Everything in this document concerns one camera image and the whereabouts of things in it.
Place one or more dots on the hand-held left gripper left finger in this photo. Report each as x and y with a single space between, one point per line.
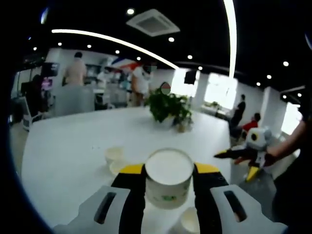
129 207

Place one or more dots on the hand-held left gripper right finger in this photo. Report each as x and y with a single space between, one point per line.
209 207

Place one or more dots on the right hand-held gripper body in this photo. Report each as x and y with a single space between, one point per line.
259 141

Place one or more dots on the white paper cup green print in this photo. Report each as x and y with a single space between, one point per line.
114 154
168 180
190 221
117 168

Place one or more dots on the person's right hand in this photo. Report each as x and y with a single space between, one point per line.
270 159

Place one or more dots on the person's dark clothing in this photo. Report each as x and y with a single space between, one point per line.
292 195

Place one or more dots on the glass vase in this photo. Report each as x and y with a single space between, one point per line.
181 127

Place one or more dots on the white plant pot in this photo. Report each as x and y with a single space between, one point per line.
168 122

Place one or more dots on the green potted plant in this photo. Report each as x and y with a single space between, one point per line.
168 107

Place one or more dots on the white table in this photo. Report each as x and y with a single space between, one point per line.
73 146

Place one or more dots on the black hanging screen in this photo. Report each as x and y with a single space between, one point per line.
190 77

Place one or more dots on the long ceiling light strip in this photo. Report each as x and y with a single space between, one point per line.
114 41
231 36

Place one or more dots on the white chair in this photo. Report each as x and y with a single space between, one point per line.
28 114

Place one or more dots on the ceiling air conditioner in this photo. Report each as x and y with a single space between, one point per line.
153 22

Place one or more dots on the wall monitor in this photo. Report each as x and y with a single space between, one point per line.
50 70

